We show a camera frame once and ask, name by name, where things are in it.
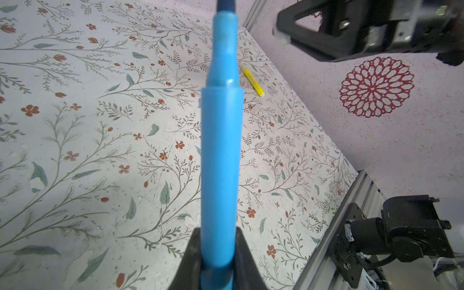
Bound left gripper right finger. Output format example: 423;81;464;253
233;227;268;290

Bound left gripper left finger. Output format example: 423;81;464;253
168;228;201;290

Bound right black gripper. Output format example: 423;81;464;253
276;0;464;65

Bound yellow highlighter pen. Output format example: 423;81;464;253
240;65;265;97

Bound blue highlighter pen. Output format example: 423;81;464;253
200;1;244;290

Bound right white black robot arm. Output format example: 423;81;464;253
274;1;464;289

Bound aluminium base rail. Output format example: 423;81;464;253
294;170;386;290

